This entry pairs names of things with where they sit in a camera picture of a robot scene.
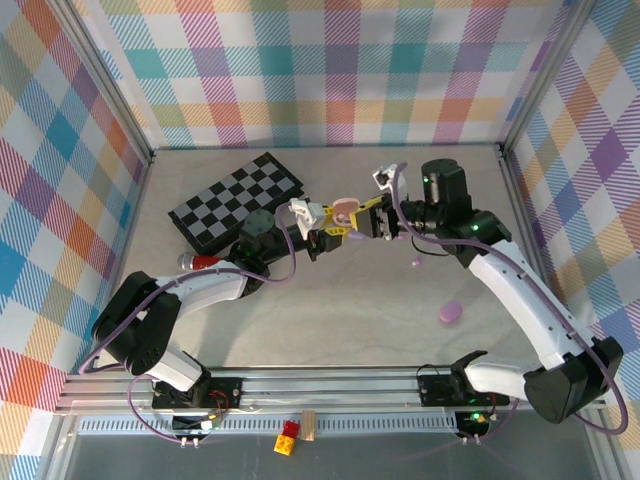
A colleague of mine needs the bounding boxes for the pink earbud charging case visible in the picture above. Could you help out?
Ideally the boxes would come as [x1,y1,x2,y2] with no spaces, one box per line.
[332,197,361,226]

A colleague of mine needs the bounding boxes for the purple earbud charging case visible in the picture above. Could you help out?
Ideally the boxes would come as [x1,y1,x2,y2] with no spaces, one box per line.
[438,299,464,326]

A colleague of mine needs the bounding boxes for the black grey chessboard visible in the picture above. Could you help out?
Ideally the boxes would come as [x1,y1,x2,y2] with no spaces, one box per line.
[167,151,305,255]

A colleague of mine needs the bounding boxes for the wooden block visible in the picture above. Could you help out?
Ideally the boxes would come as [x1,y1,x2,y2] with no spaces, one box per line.
[301,409,319,444]

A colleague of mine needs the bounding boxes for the black controller board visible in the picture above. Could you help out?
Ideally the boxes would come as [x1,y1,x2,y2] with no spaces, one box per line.
[455,410,496,437]
[171,413,224,435]

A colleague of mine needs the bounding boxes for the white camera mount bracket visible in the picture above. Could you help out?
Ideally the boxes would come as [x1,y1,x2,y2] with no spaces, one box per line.
[295,204,326,237]

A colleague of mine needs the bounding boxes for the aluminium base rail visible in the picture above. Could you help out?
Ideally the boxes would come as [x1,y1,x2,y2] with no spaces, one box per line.
[54,367,621,416]

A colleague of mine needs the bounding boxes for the aluminium frame post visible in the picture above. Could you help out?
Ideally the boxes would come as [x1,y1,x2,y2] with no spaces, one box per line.
[37,414,84,480]
[49,0,156,166]
[497,0,599,161]

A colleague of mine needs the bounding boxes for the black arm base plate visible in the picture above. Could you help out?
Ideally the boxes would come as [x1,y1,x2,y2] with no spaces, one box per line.
[417,372,511,407]
[152,377,244,409]

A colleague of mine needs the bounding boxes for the grey slotted cable duct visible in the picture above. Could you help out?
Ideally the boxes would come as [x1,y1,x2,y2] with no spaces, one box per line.
[78,417,462,436]

